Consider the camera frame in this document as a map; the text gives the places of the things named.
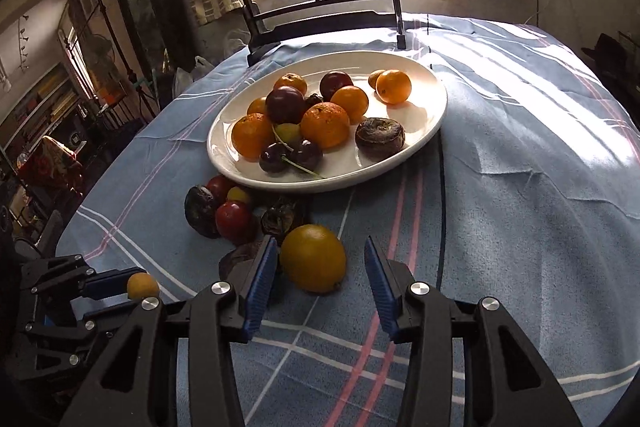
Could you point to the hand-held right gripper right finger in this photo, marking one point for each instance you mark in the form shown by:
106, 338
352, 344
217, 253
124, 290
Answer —
380, 292

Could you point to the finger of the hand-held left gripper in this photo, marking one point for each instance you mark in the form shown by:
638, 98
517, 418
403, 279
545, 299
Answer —
65, 337
107, 283

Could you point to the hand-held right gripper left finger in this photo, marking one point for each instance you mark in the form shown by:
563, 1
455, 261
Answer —
260, 287

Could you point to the kumquat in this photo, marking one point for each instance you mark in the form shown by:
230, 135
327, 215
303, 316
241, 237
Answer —
239, 195
142, 286
375, 78

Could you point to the yellowish orange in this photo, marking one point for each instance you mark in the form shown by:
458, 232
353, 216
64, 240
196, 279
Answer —
312, 265

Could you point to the white plate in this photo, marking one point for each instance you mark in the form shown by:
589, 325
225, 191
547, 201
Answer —
350, 167

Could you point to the dark cherry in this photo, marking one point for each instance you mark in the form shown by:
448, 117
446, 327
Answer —
306, 154
274, 157

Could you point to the yellow-green small fruit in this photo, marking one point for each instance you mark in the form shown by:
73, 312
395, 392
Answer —
288, 133

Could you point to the dark red plum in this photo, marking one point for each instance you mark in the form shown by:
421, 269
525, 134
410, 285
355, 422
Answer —
285, 104
336, 85

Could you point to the small dark fruit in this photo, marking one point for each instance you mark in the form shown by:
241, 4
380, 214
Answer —
314, 99

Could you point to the red floral cloth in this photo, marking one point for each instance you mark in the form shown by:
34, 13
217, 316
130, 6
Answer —
50, 162

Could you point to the blue striped tablecloth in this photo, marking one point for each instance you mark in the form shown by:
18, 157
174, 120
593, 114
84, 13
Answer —
500, 207

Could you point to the bookshelf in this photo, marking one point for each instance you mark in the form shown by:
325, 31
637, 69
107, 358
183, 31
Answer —
40, 102

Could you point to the white plastic bag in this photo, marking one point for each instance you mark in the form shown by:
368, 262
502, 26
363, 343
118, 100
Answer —
187, 74
235, 39

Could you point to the standing fan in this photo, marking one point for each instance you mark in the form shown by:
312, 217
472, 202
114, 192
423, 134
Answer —
97, 51

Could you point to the dark wooden coat rack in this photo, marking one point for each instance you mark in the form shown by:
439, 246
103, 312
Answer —
112, 39

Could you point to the black hat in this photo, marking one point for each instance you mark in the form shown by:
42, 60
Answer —
607, 49

